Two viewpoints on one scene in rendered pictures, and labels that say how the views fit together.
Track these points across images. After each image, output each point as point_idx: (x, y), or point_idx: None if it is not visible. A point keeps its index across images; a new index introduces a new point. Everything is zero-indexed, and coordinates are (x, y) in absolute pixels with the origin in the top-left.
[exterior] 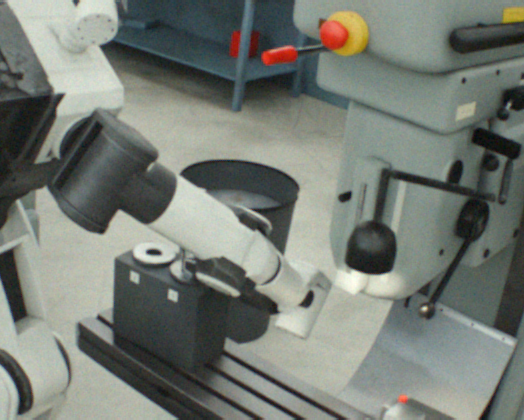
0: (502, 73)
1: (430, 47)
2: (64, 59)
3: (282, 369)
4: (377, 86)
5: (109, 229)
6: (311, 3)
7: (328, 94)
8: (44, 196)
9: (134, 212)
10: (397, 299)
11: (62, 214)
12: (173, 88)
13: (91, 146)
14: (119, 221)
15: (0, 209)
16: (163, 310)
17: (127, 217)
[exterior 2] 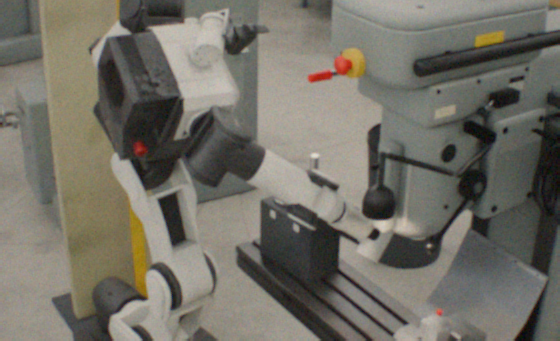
0: (485, 81)
1: (401, 73)
2: (192, 71)
3: (376, 285)
4: (388, 94)
5: (324, 172)
6: (336, 41)
7: None
8: (271, 142)
9: (236, 173)
10: (465, 238)
11: (285, 158)
12: None
13: (207, 131)
14: (334, 165)
15: (163, 166)
16: (290, 238)
17: (341, 162)
